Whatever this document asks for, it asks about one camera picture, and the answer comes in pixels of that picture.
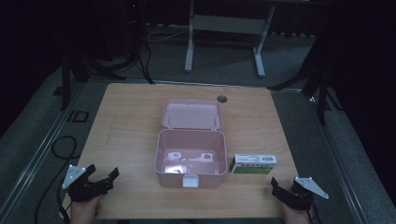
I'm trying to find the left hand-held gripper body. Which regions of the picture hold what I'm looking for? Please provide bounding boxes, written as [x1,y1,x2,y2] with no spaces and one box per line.
[61,164,106,203]

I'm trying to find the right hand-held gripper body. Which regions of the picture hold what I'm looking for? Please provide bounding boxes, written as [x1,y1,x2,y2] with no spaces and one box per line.
[279,175,330,212]

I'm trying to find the green and white carton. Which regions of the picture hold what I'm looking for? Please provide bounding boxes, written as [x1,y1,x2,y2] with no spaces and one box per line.
[229,153,278,175]

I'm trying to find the pink plastic storage box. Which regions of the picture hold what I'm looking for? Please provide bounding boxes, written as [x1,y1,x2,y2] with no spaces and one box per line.
[154,98,228,189]

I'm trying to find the person's right hand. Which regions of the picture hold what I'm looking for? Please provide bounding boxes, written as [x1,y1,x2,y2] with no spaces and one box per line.
[281,202,314,224]

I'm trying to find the person's left hand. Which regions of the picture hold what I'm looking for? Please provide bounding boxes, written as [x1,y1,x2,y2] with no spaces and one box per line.
[69,195,103,224]

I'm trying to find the black metal stand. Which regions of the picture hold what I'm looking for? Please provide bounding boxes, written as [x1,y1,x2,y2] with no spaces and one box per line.
[266,46,345,127]
[51,50,127,112]

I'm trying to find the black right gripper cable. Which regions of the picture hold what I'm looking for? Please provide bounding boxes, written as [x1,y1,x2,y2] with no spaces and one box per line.
[305,203,323,224]

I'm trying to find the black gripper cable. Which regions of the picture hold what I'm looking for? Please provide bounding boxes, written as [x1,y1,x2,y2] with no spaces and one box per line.
[305,203,323,224]
[55,185,72,224]

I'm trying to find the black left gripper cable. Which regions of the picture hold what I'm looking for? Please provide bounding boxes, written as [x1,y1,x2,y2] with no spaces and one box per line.
[55,185,72,224]

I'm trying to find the black floor cable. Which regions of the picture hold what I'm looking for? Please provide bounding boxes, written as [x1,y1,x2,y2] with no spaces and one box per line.
[33,134,82,224]

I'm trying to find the black hanging cables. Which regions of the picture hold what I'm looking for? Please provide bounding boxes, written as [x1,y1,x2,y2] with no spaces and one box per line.
[135,18,156,86]

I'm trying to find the white floor cable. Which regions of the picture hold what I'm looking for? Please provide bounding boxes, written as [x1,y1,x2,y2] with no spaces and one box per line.
[145,27,190,43]

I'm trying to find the white metal desk frame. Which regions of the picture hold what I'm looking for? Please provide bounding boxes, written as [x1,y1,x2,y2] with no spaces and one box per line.
[184,0,277,78]

